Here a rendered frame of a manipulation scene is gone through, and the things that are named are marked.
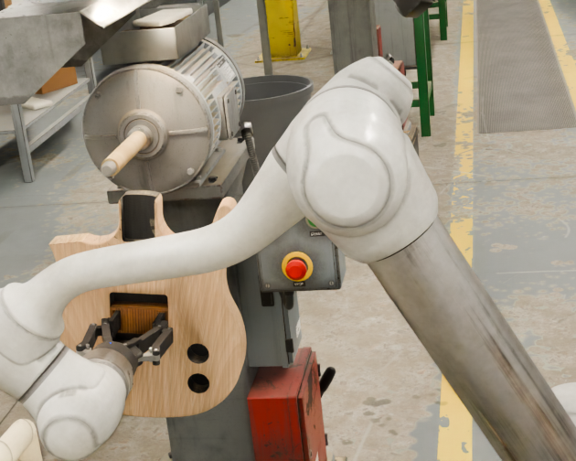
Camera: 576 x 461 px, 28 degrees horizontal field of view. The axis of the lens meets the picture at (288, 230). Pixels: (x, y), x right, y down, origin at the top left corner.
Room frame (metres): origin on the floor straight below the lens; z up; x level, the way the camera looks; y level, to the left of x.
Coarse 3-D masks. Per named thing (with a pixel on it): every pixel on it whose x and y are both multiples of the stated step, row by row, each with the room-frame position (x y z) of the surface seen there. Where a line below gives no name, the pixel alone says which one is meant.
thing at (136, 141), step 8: (136, 136) 2.05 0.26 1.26; (144, 136) 2.08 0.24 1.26; (128, 144) 2.00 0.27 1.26; (136, 144) 2.02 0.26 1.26; (144, 144) 2.07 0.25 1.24; (112, 152) 1.95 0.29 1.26; (120, 152) 1.95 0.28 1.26; (128, 152) 1.97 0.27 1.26; (136, 152) 2.02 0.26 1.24; (104, 160) 1.91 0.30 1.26; (112, 160) 1.91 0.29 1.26; (120, 160) 1.92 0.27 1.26; (128, 160) 1.96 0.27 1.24; (120, 168) 1.91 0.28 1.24
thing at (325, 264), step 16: (304, 224) 2.05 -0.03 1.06; (288, 240) 2.06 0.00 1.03; (304, 240) 2.05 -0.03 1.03; (320, 240) 2.05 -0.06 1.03; (256, 256) 2.08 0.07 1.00; (272, 256) 2.06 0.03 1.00; (288, 256) 2.05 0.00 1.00; (304, 256) 2.05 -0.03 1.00; (320, 256) 2.05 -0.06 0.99; (336, 256) 2.04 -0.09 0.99; (272, 272) 2.06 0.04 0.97; (320, 272) 2.05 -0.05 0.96; (336, 272) 2.04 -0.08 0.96; (272, 288) 2.06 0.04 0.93; (288, 288) 2.06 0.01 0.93; (304, 288) 2.05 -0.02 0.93; (320, 288) 2.05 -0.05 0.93; (336, 288) 2.04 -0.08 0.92; (288, 304) 2.10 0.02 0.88
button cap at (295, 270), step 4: (296, 260) 2.04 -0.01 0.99; (288, 264) 2.03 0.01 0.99; (292, 264) 2.03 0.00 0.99; (296, 264) 2.03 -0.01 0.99; (300, 264) 2.03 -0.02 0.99; (304, 264) 2.03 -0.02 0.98; (288, 268) 2.03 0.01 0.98; (292, 268) 2.03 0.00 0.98; (296, 268) 2.03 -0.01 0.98; (300, 268) 2.03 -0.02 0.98; (304, 268) 2.03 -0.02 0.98; (288, 272) 2.03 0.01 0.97; (292, 272) 2.03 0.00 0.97; (296, 272) 2.03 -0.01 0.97; (300, 272) 2.03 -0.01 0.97; (304, 272) 2.03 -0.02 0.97; (288, 276) 2.04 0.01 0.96; (292, 276) 2.03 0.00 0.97; (296, 276) 2.03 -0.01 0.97; (300, 276) 2.03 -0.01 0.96; (296, 280) 2.03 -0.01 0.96
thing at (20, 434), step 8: (16, 424) 1.23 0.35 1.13; (24, 424) 1.23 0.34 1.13; (32, 424) 1.24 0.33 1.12; (8, 432) 1.21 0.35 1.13; (16, 432) 1.21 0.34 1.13; (24, 432) 1.22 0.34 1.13; (32, 432) 1.23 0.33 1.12; (0, 440) 1.19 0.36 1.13; (8, 440) 1.19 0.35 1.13; (16, 440) 1.20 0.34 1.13; (24, 440) 1.21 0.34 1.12; (32, 440) 1.23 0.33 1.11; (0, 448) 1.17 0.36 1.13; (8, 448) 1.18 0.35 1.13; (16, 448) 1.19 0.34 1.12; (24, 448) 1.20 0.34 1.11; (0, 456) 1.16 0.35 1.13; (8, 456) 1.17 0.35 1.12; (16, 456) 1.18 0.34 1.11
